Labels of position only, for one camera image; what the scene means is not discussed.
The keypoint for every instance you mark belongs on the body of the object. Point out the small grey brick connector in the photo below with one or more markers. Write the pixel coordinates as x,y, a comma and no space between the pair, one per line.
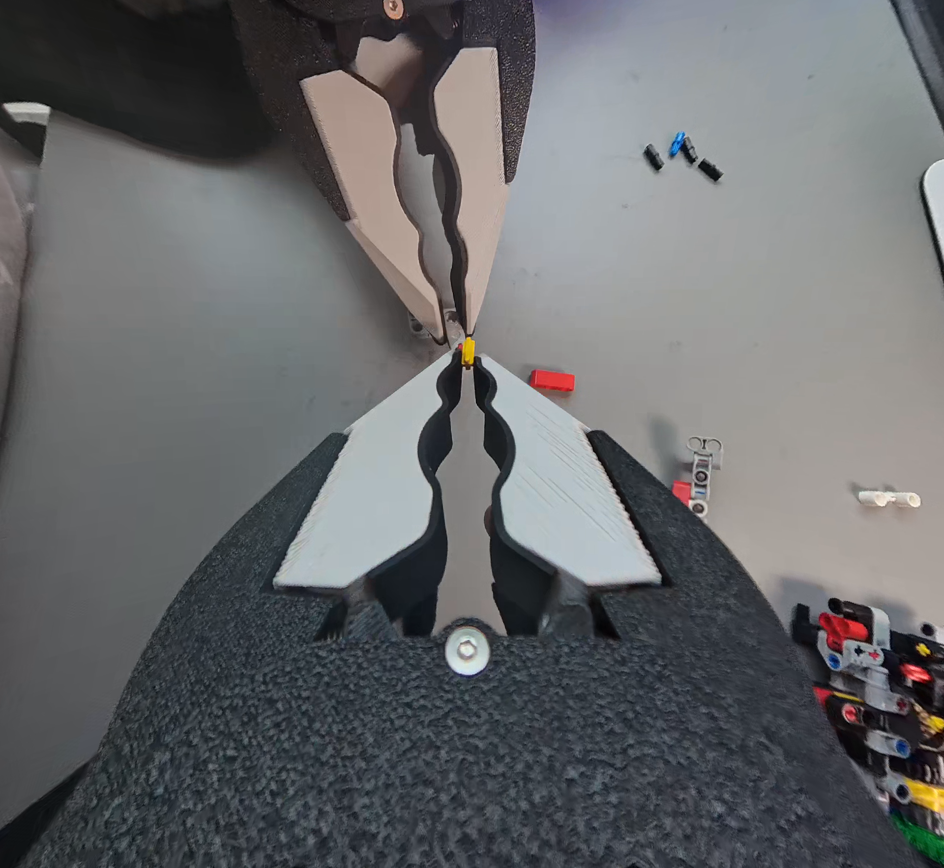
451,313

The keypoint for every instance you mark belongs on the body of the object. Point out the small yellow brick piece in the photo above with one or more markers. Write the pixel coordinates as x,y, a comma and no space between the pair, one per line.
467,355

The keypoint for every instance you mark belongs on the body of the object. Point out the red brick beam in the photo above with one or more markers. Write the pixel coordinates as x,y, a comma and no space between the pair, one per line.
551,381

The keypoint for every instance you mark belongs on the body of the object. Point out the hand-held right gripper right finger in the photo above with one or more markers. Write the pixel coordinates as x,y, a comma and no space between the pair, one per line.
568,507

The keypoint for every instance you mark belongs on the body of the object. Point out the blue brick pin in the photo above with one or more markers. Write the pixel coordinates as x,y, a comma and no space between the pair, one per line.
676,144

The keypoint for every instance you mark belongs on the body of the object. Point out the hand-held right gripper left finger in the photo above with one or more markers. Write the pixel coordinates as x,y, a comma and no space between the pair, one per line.
354,507

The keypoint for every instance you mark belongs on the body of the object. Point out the white brick connector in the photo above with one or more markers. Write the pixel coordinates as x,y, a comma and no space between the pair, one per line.
889,499

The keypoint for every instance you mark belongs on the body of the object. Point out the grey and red brick assembly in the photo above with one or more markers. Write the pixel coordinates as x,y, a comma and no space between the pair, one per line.
700,473

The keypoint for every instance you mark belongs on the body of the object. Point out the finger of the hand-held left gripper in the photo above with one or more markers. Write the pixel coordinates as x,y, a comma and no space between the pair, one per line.
479,145
361,160

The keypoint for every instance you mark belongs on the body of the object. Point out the toy brick vehicle assembly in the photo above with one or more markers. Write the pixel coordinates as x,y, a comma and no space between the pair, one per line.
877,676

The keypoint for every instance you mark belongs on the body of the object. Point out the black brick pin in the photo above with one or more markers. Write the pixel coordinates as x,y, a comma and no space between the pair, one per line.
653,157
689,149
711,170

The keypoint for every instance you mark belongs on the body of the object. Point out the white rounded object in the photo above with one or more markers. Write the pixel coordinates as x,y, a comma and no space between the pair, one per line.
935,219

